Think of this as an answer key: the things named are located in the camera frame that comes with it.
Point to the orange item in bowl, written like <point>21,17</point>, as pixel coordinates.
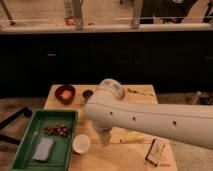
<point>66,95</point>

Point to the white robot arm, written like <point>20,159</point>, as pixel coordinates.
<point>191,124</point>

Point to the blue sponge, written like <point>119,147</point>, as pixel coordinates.
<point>43,149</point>

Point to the green plastic tray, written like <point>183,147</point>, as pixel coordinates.
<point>60,153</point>

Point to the dark red bowl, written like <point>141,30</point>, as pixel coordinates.
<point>60,90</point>

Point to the black stand leg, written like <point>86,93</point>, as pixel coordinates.
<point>10,121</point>

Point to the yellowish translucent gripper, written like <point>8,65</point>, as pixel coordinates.
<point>105,138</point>

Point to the white cup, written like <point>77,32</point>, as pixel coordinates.
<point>81,144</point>

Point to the bunch of dark grapes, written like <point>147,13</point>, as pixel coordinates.
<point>57,130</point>

